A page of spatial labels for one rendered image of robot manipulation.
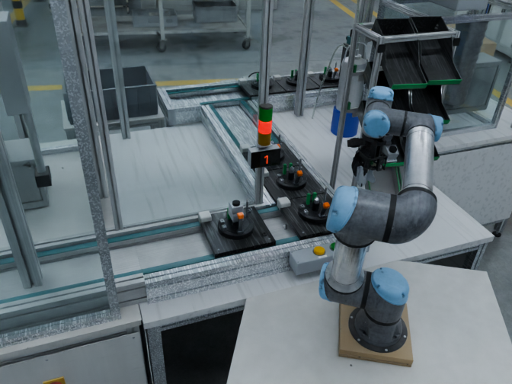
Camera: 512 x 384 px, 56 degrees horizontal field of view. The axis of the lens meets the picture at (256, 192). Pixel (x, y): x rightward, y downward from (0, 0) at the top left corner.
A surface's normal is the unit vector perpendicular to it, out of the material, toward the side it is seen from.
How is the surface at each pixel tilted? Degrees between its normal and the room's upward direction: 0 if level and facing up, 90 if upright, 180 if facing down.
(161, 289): 90
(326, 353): 0
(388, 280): 8
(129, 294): 90
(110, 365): 90
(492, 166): 90
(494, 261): 1
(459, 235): 0
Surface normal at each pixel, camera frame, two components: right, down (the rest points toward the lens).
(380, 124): -0.27, 0.53
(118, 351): 0.35, 0.54
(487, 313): 0.04, -0.83
